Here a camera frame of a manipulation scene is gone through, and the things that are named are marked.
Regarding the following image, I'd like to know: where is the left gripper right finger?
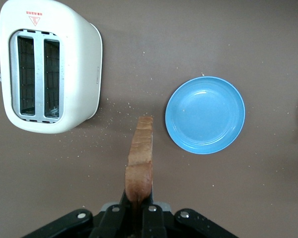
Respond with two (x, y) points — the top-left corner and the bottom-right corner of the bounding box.
(143, 193), (239, 238)

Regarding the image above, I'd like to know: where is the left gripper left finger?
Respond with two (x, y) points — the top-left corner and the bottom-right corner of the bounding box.
(22, 190), (135, 238)

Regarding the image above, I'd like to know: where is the brown bread slice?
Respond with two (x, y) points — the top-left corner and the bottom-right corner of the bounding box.
(125, 116), (154, 236)

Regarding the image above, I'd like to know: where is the blue plate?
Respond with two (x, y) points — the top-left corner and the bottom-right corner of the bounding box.
(165, 76), (246, 155)

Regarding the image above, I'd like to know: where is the white two-slot toaster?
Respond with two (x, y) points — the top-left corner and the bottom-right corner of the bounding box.
(0, 0), (103, 134)

